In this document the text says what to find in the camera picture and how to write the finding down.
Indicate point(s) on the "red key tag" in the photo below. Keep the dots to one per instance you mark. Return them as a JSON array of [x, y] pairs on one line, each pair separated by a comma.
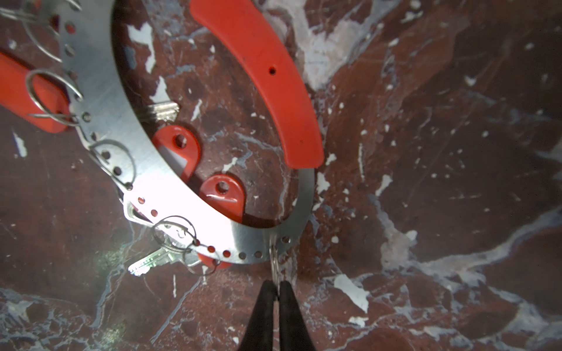
[[179, 148], [224, 194]]

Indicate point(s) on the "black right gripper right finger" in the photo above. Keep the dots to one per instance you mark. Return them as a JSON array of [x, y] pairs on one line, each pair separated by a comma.
[[294, 335]]

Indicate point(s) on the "silver key on ring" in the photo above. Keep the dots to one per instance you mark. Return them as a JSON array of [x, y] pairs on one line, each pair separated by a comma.
[[178, 242]]

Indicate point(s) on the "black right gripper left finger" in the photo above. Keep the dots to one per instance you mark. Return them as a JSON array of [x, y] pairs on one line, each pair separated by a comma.
[[259, 330]]

